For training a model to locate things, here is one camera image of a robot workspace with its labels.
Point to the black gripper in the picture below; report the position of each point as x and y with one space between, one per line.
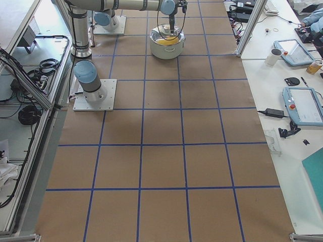
171 19

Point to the glass pot lid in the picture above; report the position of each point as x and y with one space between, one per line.
163 31

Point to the yellow corn cob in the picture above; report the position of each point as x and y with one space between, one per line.
167 41

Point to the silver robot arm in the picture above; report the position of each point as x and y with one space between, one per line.
81 53
106 19

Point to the white electric cooking pot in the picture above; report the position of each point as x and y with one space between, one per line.
166 52

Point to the white mug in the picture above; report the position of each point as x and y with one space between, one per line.
273 57

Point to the far blue teach pendant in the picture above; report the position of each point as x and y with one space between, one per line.
294 53

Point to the blue teach pendant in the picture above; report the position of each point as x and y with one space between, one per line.
303 106
294 53

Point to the black power adapter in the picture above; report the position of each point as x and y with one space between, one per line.
273 113

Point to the black oval case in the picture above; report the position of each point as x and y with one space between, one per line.
292 81

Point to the white power strip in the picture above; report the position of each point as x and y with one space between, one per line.
42 81

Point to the yellow drink can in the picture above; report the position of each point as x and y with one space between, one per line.
314 67

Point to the clear plastic holder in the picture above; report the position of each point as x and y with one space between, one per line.
272 142

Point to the near blue teach pendant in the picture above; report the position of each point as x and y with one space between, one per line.
303 106

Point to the teal cutting mat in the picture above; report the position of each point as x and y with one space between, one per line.
313 167

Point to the white crumpled cloth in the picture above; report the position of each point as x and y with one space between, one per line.
9 171

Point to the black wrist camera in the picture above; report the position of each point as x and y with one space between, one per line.
183 4

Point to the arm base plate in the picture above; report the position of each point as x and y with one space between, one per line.
100 100
98 30

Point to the aluminium frame post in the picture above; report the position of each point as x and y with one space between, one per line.
259 6

